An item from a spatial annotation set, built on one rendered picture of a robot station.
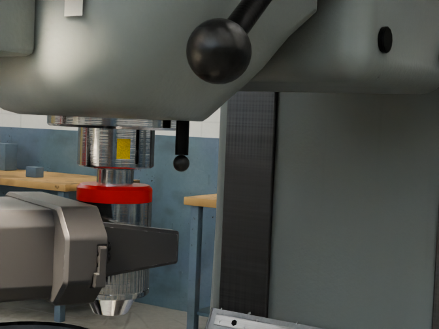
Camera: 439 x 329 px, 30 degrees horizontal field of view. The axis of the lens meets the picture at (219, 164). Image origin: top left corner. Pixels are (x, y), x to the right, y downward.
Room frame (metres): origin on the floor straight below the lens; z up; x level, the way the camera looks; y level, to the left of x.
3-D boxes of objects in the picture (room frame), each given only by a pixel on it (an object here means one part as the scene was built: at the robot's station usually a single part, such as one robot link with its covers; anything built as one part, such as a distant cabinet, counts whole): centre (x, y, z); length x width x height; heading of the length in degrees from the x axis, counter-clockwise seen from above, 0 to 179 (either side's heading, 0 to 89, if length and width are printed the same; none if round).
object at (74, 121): (0.51, 0.06, 1.31); 0.09 x 0.09 x 0.01
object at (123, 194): (0.51, 0.06, 1.26); 0.05 x 0.05 x 0.01
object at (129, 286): (0.51, 0.06, 1.23); 0.05 x 0.05 x 0.06
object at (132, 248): (0.48, 0.05, 1.23); 0.06 x 0.02 x 0.03; 122
